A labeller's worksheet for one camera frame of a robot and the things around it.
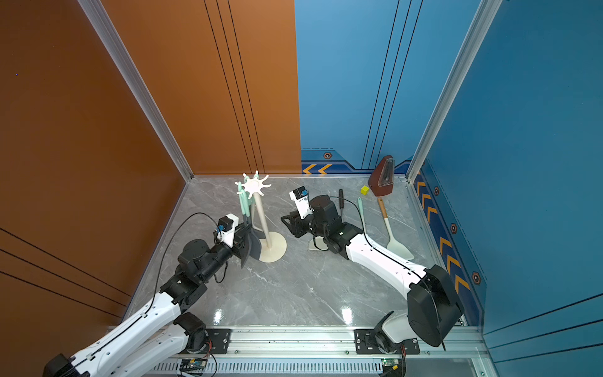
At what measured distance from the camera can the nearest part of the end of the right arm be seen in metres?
0.68

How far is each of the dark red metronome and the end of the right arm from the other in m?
0.50

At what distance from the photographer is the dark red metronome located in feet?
3.42
